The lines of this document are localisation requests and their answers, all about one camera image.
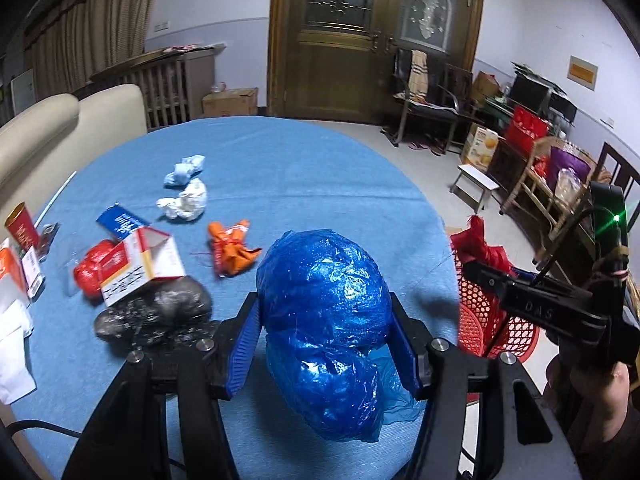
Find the black plastic bag ball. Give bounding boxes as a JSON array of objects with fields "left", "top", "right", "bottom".
[{"left": 93, "top": 275, "right": 220, "bottom": 351}]

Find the blue plastic bag ball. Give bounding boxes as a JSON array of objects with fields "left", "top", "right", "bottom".
[{"left": 256, "top": 230, "right": 424, "bottom": 442}]

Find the orange plastic wrapper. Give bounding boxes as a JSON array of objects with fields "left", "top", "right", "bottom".
[{"left": 207, "top": 219, "right": 262, "bottom": 278}]

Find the red white carton box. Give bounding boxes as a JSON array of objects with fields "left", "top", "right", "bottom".
[{"left": 98, "top": 226, "right": 186, "bottom": 307}]

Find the white tissue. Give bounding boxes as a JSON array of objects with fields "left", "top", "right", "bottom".
[{"left": 156, "top": 178, "right": 207, "bottom": 222}]

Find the blue white carton box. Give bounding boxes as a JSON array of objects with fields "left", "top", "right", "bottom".
[{"left": 96, "top": 204, "right": 150, "bottom": 240}]

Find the light blue cloth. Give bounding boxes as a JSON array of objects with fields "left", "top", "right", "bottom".
[{"left": 164, "top": 155, "right": 205, "bottom": 188}]

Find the person's right hand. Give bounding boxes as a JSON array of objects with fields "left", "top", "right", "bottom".
[{"left": 544, "top": 356, "right": 630, "bottom": 454}]

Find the red plastic laundry basket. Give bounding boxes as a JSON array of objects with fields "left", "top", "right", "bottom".
[{"left": 449, "top": 214, "right": 539, "bottom": 362}]

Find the wicker chair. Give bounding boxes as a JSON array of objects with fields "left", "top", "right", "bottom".
[{"left": 499, "top": 136, "right": 597, "bottom": 242}]

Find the dark wooden chair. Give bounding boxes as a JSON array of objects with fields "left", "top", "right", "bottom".
[{"left": 592, "top": 142, "right": 640, "bottom": 229}]

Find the purple bag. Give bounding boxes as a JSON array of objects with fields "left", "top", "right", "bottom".
[{"left": 546, "top": 146, "right": 590, "bottom": 191}]

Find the small white stool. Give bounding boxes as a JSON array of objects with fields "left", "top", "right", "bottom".
[{"left": 449, "top": 164, "right": 499, "bottom": 214}]

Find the red plastic bag ball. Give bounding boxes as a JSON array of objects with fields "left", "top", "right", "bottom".
[{"left": 73, "top": 240, "right": 116, "bottom": 299}]

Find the red gift bag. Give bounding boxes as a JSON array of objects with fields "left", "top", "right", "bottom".
[{"left": 506, "top": 105, "right": 549, "bottom": 156}]

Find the yellow printed carton box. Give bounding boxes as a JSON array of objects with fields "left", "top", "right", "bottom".
[{"left": 460, "top": 124, "right": 500, "bottom": 172}]

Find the small barcode label box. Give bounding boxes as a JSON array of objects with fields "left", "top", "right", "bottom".
[{"left": 22, "top": 247, "right": 44, "bottom": 299}]

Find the black computer monitor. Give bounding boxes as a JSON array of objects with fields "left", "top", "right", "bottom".
[{"left": 506, "top": 73, "right": 577, "bottom": 124}]

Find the white paper sheet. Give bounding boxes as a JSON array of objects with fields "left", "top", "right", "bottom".
[{"left": 0, "top": 299, "right": 36, "bottom": 405}]

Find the cardboard box by door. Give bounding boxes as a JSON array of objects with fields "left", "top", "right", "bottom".
[{"left": 202, "top": 88, "right": 258, "bottom": 118}]

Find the orange white package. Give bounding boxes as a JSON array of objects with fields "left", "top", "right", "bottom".
[{"left": 0, "top": 238, "right": 30, "bottom": 313}]

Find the red paper cup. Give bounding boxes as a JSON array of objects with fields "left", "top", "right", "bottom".
[{"left": 4, "top": 202, "right": 40, "bottom": 252}]

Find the black armchair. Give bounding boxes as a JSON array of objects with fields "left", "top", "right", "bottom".
[{"left": 381, "top": 48, "right": 473, "bottom": 155}]

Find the wooden radiator cover cabinet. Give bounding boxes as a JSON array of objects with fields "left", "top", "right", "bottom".
[{"left": 76, "top": 47, "right": 219, "bottom": 130}]

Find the wooden double door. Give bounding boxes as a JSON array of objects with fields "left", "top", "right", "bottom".
[{"left": 267, "top": 0, "right": 484, "bottom": 124}]

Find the striped beige curtain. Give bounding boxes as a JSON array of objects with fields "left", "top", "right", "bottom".
[{"left": 24, "top": 0, "right": 154, "bottom": 100}]

